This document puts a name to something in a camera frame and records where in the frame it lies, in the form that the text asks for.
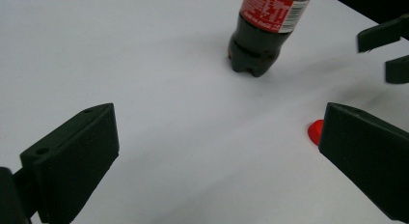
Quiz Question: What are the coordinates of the white board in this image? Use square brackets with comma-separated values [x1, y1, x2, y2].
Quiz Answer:
[0, 0, 409, 224]

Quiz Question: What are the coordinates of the dark soda bottle red label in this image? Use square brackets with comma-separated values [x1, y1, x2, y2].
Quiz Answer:
[227, 0, 315, 78]

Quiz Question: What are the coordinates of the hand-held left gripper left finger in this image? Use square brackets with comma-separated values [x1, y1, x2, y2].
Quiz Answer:
[19, 102, 121, 224]

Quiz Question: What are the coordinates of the red bottle cap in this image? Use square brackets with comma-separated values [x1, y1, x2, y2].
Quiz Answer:
[307, 119, 325, 147]

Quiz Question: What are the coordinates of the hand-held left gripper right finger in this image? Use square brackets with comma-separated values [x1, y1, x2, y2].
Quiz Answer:
[317, 101, 409, 224]

